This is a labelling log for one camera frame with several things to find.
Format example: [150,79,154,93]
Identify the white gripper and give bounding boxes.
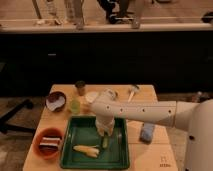
[95,116,115,136]

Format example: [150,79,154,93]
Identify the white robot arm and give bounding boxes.
[91,92,213,171]

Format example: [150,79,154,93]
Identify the green plastic tray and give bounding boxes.
[59,115,131,170]

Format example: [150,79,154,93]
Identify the green plastic cup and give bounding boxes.
[70,100,80,115]

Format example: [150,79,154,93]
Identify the blue sponge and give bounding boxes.
[139,123,155,143]

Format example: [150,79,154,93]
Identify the striped sponge in bowl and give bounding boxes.
[39,137,61,150]

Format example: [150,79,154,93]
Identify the orange bowl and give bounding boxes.
[33,127,63,160]

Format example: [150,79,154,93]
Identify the black chair base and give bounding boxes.
[0,99,35,134]

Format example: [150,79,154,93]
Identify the spatula with black handle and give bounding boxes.
[128,85,139,101]

